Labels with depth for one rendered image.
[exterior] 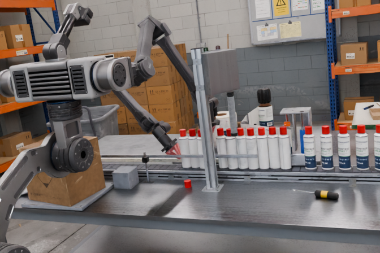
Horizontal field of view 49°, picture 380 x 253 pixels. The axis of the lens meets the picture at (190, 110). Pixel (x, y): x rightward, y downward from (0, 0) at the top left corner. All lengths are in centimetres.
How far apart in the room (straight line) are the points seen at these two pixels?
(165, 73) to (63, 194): 367
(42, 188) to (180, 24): 516
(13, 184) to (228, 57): 103
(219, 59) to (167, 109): 376
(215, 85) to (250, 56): 474
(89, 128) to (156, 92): 145
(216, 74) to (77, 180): 82
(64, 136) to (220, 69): 73
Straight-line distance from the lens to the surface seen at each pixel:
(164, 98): 557
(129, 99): 223
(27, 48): 627
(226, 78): 189
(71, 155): 172
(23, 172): 170
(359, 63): 557
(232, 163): 207
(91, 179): 211
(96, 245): 304
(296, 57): 643
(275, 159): 203
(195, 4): 684
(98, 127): 443
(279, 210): 175
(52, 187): 209
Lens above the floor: 159
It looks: 11 degrees down
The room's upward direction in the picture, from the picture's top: 7 degrees counter-clockwise
